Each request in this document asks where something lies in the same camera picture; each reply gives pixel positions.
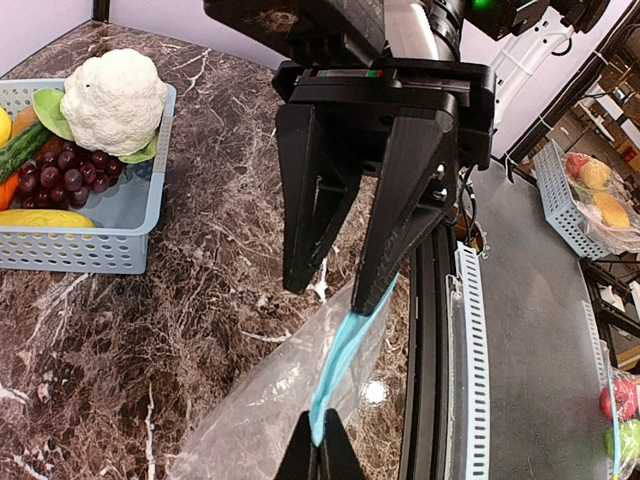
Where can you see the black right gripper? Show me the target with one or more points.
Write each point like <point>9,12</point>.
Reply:
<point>437,114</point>

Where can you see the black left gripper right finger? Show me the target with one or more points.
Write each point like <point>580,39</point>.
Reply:
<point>338,460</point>

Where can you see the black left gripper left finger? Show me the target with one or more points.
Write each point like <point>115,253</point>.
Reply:
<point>300,459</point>

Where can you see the clear zip top bag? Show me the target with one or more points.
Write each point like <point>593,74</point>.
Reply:
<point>326,364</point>

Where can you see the white toy cauliflower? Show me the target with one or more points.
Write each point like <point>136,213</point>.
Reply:
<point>114,103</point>

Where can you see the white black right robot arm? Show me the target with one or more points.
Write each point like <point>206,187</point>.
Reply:
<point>510,37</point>

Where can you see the background basket of toy food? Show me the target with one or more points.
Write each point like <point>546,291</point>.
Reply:
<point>570,212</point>

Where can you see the background bag of toy fruit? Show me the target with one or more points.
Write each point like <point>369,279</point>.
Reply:
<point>619,403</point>

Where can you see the light blue perforated basket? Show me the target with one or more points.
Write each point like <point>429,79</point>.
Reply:
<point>124,216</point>

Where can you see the purple toy grapes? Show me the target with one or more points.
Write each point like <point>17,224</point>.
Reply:
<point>65,178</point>

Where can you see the green toy cucumber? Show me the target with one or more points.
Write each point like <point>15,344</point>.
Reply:
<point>21,148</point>

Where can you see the yellow toy banana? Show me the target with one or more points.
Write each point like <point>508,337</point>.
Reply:
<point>44,218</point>

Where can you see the yellow toy lemon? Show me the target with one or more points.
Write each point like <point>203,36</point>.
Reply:
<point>5,127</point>

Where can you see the black front frame rail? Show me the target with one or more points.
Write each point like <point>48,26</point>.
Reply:
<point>425,425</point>

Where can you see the light blue slotted cable duct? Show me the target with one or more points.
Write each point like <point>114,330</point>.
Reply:
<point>468,427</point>

